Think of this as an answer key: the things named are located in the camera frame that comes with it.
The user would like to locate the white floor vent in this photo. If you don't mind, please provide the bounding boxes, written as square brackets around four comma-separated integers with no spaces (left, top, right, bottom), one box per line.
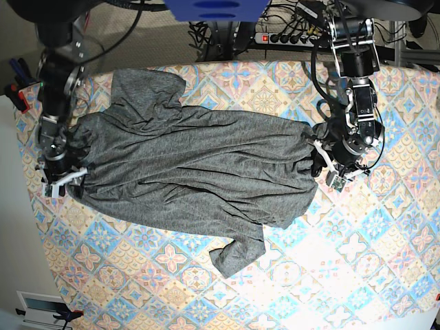
[17,291,72,329]

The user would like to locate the black orange clamp lower left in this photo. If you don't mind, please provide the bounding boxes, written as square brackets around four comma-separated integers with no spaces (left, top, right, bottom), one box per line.
[15,309,84,329]

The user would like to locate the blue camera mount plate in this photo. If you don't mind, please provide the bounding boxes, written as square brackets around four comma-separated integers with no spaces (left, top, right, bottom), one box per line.
[164,0,269,22]

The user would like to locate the white power strip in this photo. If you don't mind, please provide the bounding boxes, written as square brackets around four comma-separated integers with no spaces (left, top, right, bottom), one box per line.
[254,32,318,47]

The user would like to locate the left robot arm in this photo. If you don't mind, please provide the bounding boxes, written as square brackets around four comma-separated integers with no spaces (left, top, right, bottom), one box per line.
[308,1,432,192]

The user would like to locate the red black clamp upper left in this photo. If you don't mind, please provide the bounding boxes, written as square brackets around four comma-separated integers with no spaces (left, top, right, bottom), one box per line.
[3,84,29,113]

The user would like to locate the blue black clamp handles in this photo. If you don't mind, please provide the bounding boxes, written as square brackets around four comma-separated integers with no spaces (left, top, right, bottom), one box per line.
[8,58,36,88]

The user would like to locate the grey t-shirt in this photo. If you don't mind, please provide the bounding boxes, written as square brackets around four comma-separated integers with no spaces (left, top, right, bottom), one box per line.
[67,69,318,277]

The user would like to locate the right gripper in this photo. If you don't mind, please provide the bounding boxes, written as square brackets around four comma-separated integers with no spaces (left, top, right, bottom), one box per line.
[36,151,88,199]

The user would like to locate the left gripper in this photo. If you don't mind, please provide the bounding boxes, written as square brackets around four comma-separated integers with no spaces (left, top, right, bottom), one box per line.
[311,137,371,193]

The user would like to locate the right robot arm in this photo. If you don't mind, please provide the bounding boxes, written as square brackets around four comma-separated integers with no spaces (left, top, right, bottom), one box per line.
[8,1,100,199]

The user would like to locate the patterned tablecloth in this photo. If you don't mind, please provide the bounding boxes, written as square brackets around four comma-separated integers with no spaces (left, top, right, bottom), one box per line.
[14,67,439,329]

